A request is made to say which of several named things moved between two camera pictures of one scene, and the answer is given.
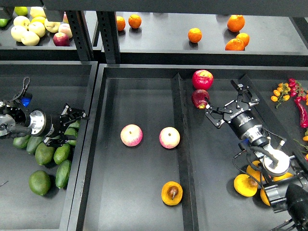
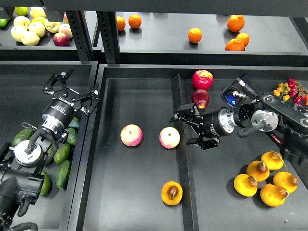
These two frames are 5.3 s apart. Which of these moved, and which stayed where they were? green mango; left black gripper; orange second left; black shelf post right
Moved: left black gripper
Stayed: orange second left; green mango; black shelf post right
